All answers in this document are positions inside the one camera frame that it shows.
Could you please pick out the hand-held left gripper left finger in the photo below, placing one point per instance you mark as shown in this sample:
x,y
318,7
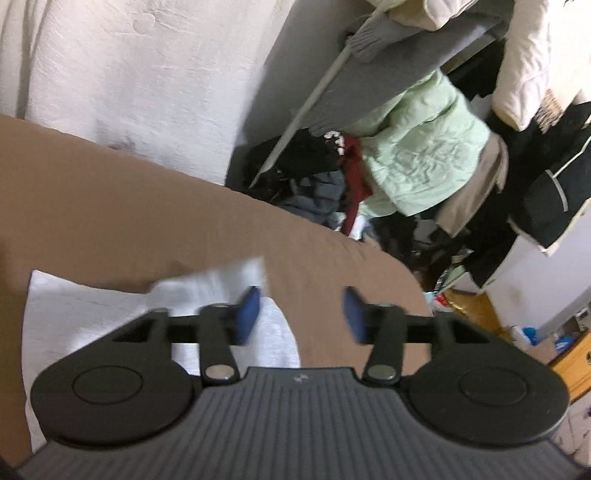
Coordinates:
x,y
247,316

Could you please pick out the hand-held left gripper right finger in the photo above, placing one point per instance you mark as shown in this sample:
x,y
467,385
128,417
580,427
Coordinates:
x,y
355,316

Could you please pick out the white towel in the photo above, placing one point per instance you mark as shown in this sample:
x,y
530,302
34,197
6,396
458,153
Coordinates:
x,y
69,314

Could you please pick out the pile of dark clothes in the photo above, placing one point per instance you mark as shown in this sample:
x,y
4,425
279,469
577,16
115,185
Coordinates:
x,y
415,249

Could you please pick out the grey-blue jacket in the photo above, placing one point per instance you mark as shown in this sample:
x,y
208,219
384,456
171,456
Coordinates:
x,y
318,194

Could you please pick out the red garment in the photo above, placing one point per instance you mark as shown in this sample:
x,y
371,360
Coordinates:
x,y
358,184

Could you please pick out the black printed garment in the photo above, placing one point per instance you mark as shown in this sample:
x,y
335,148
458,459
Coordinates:
x,y
304,154

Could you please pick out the beige garment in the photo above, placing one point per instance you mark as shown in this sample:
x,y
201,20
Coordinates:
x,y
480,194

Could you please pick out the green quilted jacket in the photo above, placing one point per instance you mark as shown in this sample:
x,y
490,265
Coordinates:
x,y
425,152

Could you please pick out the white rod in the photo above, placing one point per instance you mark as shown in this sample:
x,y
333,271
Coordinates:
x,y
300,120

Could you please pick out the yellow wooden cabinet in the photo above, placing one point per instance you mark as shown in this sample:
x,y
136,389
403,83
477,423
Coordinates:
x,y
575,364

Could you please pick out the black jacket with white trim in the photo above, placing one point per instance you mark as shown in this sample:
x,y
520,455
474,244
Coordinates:
x,y
554,194

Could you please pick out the grey knit glove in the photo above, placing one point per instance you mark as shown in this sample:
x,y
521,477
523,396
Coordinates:
x,y
374,37

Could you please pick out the cream quilted jacket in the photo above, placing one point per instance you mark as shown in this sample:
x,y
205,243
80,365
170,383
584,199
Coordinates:
x,y
535,60

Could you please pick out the cream cloth pile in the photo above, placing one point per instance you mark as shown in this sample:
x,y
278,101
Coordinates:
x,y
429,11

